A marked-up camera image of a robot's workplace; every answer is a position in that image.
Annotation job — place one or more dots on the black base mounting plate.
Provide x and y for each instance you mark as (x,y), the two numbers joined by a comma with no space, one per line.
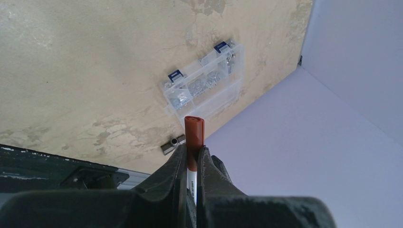
(25,170)

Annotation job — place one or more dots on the clear plastic screw organizer box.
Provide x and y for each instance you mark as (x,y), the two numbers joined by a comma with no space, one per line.
(207,85)

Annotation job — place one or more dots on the aluminium extrusion rail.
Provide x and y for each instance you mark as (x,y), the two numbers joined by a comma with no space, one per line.
(135,178)

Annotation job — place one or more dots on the red marker cap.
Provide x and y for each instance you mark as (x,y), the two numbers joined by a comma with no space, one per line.
(194,133)

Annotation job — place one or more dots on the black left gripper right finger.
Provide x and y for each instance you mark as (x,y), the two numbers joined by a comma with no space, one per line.
(219,202)

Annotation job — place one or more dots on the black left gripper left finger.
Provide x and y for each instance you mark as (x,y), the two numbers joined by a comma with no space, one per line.
(160,200)

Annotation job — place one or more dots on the white marker pen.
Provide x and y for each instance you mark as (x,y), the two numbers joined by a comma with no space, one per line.
(192,183)

